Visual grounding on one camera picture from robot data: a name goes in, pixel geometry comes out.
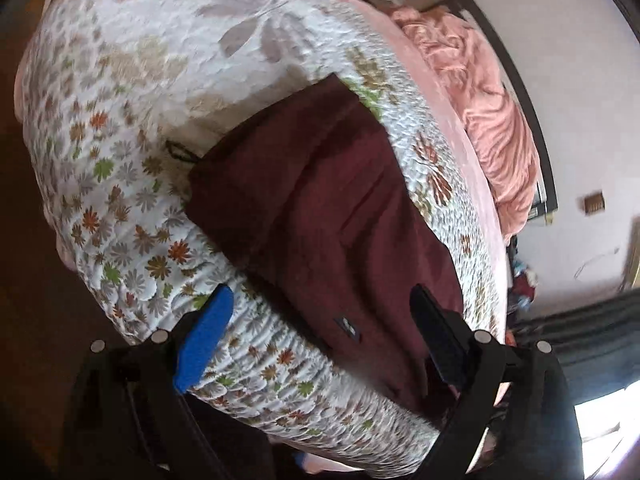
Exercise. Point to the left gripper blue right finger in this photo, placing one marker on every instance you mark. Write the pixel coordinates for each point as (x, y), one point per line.
(448, 340)

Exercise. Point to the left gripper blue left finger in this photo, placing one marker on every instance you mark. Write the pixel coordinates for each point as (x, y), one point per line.
(198, 334)

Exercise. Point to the maroon pants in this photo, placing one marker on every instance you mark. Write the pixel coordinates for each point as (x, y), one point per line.
(307, 199)

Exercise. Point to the cluttered bedside table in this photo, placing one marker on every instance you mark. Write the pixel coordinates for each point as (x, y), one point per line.
(523, 282)

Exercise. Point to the dark curtain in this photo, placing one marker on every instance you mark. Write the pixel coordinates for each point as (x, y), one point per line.
(597, 345)

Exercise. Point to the pink crumpled blanket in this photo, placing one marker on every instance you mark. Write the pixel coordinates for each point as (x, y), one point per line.
(468, 70)

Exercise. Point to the white floral quilt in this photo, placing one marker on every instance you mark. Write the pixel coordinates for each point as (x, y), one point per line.
(298, 395)

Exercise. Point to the dark wooden headboard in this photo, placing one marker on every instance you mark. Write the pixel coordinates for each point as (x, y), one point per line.
(545, 200)

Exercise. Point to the brown wall switch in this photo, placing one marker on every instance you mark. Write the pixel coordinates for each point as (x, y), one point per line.
(593, 203)

